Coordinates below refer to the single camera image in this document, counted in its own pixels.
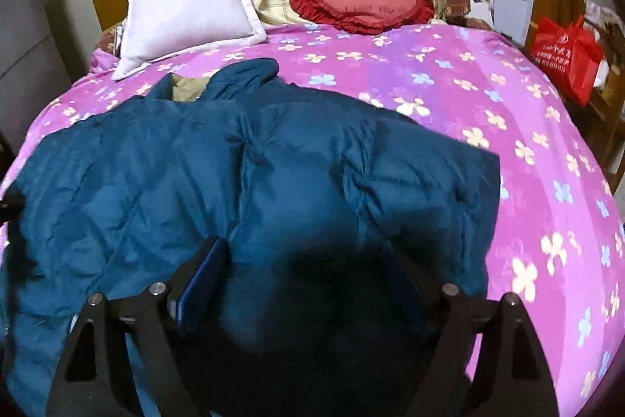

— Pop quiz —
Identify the teal puffer jacket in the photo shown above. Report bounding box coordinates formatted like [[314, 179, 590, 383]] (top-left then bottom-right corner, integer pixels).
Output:
[[1, 58, 500, 416]]

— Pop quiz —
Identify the white square pillow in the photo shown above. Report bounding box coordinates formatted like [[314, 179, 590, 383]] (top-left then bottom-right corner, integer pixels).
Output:
[[112, 0, 267, 81]]

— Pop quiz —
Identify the red shopping bag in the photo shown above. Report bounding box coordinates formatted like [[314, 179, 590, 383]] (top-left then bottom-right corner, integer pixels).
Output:
[[530, 15, 604, 107]]

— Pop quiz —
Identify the pink floral bed cover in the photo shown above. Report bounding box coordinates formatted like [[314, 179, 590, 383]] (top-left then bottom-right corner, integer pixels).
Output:
[[6, 24, 624, 416]]

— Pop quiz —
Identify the grey wardrobe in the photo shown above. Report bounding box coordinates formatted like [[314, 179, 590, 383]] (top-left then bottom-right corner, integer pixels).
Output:
[[1, 0, 101, 154]]

